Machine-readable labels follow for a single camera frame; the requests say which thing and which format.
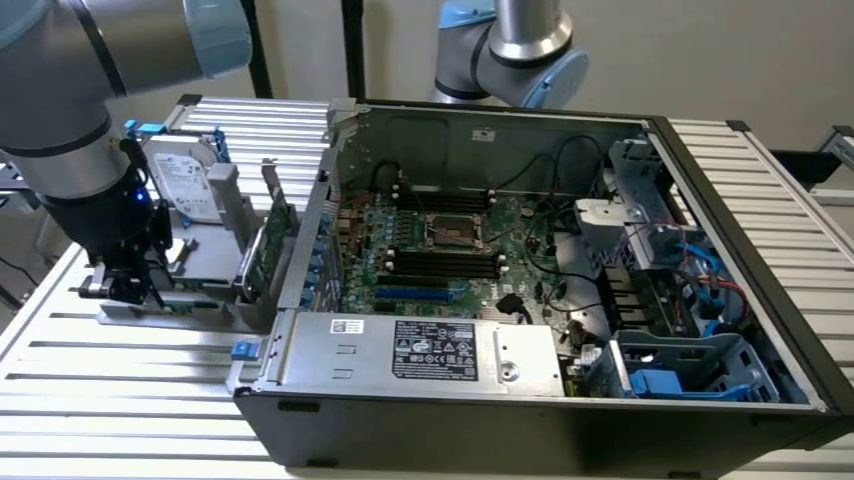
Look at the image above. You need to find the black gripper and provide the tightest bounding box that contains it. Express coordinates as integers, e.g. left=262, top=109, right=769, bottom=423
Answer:
left=40, top=172, right=178, bottom=307

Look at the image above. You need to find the green RAM stick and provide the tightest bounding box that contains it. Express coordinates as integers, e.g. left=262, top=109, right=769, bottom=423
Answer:
left=157, top=298, right=223, bottom=315

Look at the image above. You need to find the blue expansion slot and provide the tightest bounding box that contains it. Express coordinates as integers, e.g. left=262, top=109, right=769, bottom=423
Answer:
left=375, top=286, right=451, bottom=300

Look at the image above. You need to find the black expansion slot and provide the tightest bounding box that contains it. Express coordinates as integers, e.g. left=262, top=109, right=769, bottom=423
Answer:
left=373, top=301, right=450, bottom=315

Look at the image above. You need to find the black RAM slot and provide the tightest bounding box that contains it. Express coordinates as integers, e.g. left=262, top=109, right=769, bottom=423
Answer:
left=389, top=262, right=502, bottom=272
left=389, top=268, right=503, bottom=279
left=390, top=256, right=502, bottom=266
left=395, top=201, right=494, bottom=210
left=395, top=205, right=494, bottom=215
left=390, top=250, right=501, bottom=260
left=397, top=196, right=493, bottom=205
left=397, top=191, right=493, bottom=200

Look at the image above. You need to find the silver hard disk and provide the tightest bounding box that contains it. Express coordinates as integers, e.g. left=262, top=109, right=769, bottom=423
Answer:
left=143, top=137, right=226, bottom=227

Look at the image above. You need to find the grey parts rack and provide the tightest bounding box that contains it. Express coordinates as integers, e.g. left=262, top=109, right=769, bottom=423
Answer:
left=95, top=163, right=299, bottom=332

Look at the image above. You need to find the blue disk caddy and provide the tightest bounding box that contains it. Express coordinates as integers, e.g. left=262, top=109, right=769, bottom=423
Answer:
left=124, top=118, right=234, bottom=231

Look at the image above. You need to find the green graphics card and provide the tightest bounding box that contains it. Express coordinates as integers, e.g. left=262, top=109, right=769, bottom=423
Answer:
left=231, top=158, right=303, bottom=304

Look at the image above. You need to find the black stand pole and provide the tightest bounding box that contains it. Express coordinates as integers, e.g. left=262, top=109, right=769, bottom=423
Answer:
left=245, top=0, right=277, bottom=100
left=338, top=0, right=370, bottom=100

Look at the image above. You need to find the silver power supply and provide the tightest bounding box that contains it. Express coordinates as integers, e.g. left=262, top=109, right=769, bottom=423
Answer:
left=263, top=310, right=570, bottom=399

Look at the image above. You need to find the CPU socket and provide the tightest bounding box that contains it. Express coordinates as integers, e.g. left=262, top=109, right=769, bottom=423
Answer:
left=421, top=212, right=494, bottom=251

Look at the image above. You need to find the black power supply label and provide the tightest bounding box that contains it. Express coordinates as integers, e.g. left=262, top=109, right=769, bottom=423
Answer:
left=391, top=319, right=481, bottom=382

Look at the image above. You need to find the green motherboard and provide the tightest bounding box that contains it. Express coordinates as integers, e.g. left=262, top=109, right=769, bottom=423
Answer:
left=330, top=192, right=613, bottom=346

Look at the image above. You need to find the black open PC case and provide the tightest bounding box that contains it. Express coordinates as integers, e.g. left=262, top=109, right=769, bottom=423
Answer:
left=230, top=97, right=854, bottom=480

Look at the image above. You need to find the silver metal disk bay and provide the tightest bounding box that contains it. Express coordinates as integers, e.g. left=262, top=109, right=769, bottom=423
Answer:
left=571, top=138, right=706, bottom=274

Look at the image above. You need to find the blue plastic disk bay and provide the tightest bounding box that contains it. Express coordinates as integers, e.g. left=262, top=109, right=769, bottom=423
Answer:
left=585, top=328, right=784, bottom=402

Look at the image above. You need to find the thin black floor cable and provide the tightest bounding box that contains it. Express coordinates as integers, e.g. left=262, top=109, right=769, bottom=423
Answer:
left=0, top=256, right=40, bottom=304

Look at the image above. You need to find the short black looped wire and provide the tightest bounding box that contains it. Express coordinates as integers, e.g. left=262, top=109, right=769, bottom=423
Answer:
left=371, top=160, right=403, bottom=194

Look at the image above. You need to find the long black wire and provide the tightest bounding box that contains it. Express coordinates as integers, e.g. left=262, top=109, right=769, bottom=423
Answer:
left=530, top=133, right=610, bottom=204

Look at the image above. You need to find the blue wire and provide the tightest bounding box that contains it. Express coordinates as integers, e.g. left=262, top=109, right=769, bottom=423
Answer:
left=670, top=238, right=726, bottom=324

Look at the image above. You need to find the red wire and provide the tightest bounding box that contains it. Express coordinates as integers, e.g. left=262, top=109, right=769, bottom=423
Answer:
left=705, top=278, right=750, bottom=304

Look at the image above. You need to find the black and silver rail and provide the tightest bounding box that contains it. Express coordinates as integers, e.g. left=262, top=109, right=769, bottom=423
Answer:
left=770, top=126, right=854, bottom=204

